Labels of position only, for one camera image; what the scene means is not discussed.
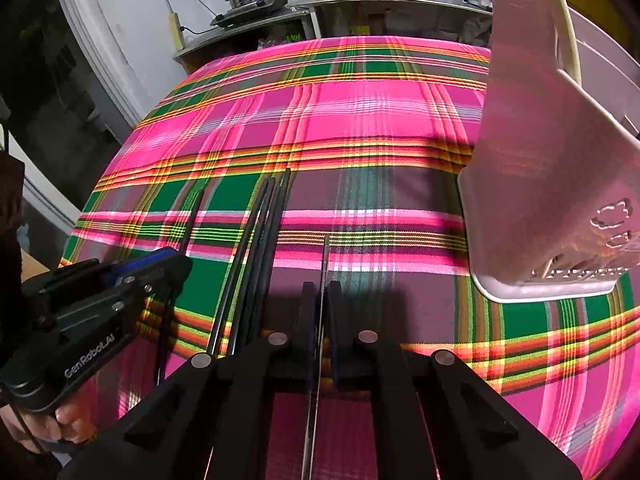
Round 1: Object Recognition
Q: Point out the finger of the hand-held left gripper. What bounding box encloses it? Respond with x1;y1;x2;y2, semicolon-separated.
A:
22;248;169;306
107;251;194;319

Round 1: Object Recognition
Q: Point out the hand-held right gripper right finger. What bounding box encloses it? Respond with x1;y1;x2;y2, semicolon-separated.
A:
322;280;583;480

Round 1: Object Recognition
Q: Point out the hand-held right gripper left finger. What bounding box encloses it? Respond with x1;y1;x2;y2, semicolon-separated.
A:
60;282;321;480

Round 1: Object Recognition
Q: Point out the metal chopstick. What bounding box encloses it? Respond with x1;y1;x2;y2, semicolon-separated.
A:
302;233;331;480

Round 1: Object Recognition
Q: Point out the pink plastic utensil basket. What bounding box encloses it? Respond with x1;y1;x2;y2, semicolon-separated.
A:
457;0;640;303

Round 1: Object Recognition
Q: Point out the light wooden chopstick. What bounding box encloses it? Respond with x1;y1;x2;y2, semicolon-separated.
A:
530;0;582;83

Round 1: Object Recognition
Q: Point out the person's left hand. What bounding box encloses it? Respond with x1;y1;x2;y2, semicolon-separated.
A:
0;395;98;456

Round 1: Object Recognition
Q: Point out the pink plaid tablecloth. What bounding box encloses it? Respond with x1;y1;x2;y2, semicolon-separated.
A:
57;35;640;480

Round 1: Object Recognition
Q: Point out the low steel counter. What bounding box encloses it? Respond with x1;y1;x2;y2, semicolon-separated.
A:
172;5;311;73

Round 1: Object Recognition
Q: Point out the black cooktop stove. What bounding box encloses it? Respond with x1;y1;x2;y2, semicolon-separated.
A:
210;0;292;28

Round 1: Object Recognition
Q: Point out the long steel counter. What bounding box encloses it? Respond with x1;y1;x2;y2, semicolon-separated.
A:
290;0;493;46

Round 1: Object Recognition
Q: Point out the white door frame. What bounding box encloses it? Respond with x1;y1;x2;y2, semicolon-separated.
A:
20;0;151;231

